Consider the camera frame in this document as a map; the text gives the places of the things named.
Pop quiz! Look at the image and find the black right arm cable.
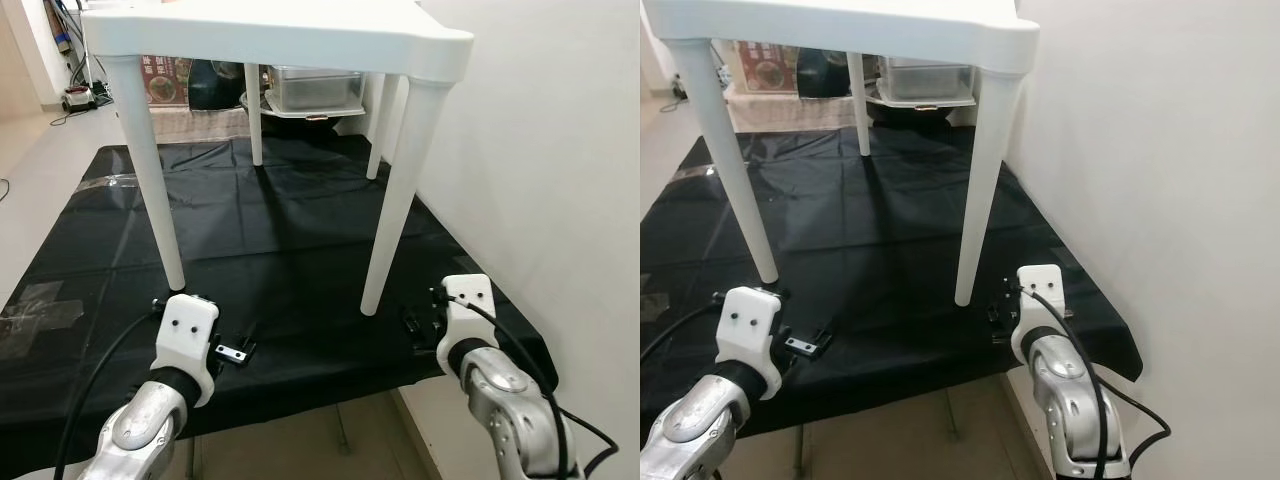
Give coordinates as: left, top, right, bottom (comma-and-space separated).
1014, 286, 1173, 480
440, 293, 621, 480

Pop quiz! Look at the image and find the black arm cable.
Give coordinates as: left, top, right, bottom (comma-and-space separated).
52, 300, 169, 480
640, 293, 729, 366
440, 293, 621, 480
1014, 286, 1173, 480

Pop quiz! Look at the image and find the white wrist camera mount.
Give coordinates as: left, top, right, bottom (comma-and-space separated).
716, 286, 785, 401
1011, 264, 1065, 367
436, 274, 499, 379
153, 293, 222, 407

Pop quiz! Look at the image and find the clear plastic storage container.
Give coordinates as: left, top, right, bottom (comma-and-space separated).
263, 65, 367, 118
878, 57, 978, 107

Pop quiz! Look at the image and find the red printed carton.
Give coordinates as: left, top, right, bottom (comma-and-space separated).
143, 55, 193, 107
738, 40, 803, 98

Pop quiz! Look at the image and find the black round wok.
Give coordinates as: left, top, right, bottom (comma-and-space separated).
240, 95, 369, 139
864, 92, 979, 129

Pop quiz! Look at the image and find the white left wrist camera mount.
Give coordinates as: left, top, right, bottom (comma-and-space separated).
716, 286, 785, 401
153, 293, 222, 407

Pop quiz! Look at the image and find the white plastic children table top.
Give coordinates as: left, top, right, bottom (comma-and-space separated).
80, 0, 476, 83
643, 0, 1041, 77

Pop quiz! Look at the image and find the black plastic bag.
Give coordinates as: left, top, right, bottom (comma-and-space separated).
188, 60, 249, 113
798, 48, 853, 101

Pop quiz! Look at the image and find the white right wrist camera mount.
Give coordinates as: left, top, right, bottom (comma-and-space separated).
1011, 264, 1065, 367
436, 274, 499, 379

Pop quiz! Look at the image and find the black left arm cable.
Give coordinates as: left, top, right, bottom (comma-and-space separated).
640, 293, 729, 366
52, 300, 169, 480

